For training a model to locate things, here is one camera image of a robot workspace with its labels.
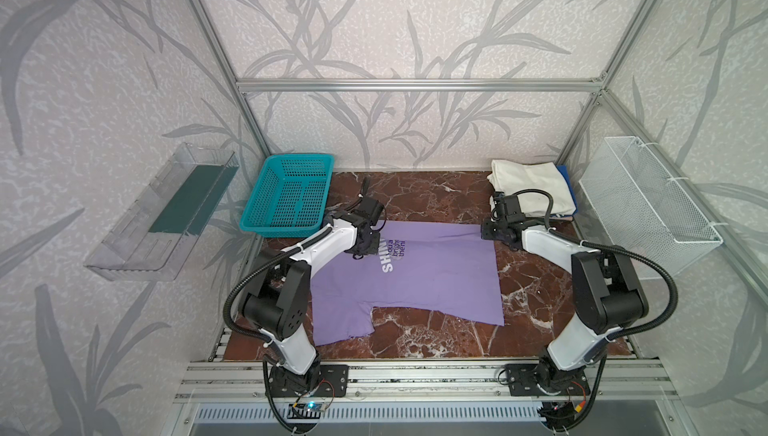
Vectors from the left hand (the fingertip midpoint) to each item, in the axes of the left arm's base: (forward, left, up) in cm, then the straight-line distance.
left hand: (370, 237), depth 93 cm
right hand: (+9, -39, 0) cm, 39 cm away
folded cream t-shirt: (+26, -50, +1) cm, 56 cm away
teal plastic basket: (+22, +33, -7) cm, 40 cm away
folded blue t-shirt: (+31, -72, -1) cm, 78 cm away
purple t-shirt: (-7, -26, -8) cm, 28 cm away
